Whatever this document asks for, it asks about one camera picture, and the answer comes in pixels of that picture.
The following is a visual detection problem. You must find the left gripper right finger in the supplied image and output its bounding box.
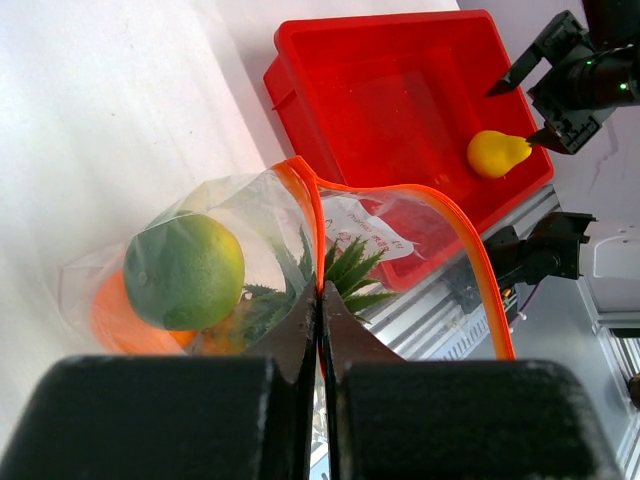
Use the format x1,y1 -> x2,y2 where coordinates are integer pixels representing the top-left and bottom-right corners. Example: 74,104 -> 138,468
322,283 -> 622,479

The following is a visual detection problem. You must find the red plastic tray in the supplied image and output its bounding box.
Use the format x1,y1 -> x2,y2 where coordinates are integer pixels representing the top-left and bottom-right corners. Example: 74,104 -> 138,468
263,9 -> 556,294

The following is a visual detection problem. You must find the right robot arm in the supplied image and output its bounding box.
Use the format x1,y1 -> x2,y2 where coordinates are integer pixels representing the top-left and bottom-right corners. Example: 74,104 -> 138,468
487,1 -> 639,328

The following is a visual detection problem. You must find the clear zip top bag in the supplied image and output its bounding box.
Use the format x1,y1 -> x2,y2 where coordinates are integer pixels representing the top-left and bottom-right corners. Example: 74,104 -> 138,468
57,157 -> 515,360

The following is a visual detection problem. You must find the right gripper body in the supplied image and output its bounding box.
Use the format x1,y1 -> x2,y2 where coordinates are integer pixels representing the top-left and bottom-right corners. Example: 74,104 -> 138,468
528,10 -> 612,154

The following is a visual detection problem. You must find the aluminium mounting rail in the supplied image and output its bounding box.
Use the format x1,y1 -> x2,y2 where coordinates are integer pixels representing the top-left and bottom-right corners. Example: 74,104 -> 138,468
359,184 -> 640,480

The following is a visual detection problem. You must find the toy pineapple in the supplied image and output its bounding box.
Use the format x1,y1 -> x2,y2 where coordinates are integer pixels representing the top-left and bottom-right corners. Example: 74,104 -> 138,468
185,236 -> 396,355

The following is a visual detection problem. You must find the yellow toy lemon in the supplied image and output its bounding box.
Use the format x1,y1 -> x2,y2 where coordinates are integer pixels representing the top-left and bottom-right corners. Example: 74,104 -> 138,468
467,130 -> 532,179

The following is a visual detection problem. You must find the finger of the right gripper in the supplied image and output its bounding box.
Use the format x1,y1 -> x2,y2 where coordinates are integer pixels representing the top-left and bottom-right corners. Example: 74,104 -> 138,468
526,128 -> 568,153
486,43 -> 546,97

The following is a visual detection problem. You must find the toy orange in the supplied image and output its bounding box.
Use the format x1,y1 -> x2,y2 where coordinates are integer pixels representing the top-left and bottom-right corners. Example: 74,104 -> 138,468
90,270 -> 197,354

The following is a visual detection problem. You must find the green toy lime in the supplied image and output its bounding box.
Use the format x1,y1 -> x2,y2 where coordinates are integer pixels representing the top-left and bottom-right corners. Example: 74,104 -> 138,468
123,211 -> 245,331

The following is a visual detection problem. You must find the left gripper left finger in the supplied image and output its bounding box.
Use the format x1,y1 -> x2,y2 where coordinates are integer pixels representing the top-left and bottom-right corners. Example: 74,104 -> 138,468
1,285 -> 316,479

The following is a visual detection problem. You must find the white slotted cable duct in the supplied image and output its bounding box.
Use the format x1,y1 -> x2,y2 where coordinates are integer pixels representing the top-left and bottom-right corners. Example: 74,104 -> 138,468
420,313 -> 489,361

